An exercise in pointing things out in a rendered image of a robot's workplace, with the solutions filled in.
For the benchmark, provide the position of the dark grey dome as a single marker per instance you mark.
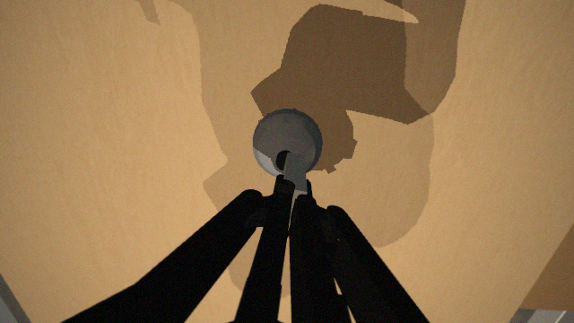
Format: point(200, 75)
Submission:
point(286, 131)

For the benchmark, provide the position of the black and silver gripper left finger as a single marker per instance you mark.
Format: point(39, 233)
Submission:
point(171, 291)

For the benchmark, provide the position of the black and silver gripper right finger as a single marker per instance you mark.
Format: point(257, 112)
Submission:
point(372, 292)

